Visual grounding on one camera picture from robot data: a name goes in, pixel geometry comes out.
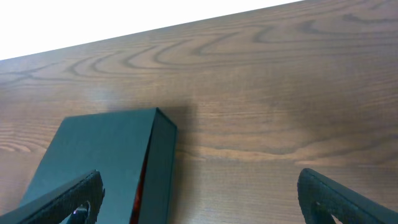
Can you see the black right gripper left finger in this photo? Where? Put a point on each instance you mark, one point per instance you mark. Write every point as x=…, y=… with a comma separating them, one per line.
x=78, y=201

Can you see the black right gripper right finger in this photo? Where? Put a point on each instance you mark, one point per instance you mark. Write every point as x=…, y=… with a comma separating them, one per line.
x=323, y=200

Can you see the red candy bag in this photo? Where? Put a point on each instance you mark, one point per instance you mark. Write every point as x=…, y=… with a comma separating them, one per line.
x=138, y=198

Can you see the black gift box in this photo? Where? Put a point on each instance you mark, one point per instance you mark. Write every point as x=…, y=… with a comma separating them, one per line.
x=118, y=145

